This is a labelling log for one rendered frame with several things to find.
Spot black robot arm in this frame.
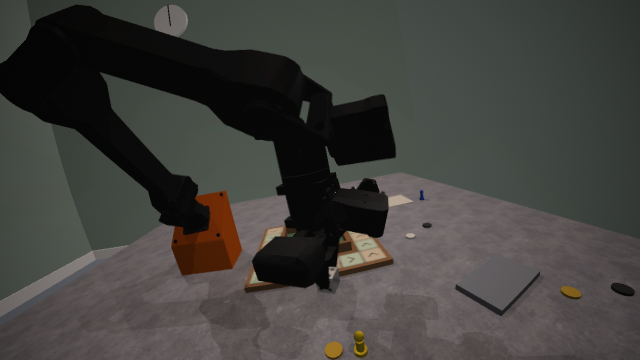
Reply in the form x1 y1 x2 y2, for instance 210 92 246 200
0 4 396 238

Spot yellow flat disc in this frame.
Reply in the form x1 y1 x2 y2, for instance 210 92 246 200
560 286 581 300
324 342 343 360

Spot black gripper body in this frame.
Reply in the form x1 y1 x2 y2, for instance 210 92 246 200
252 167 337 288

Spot yellow game pawn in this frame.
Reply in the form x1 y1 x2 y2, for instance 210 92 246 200
354 331 368 358

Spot white die with black pips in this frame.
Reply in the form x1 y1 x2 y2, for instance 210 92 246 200
316 267 340 294

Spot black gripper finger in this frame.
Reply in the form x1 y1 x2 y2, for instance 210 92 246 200
315 246 337 289
327 226 347 268

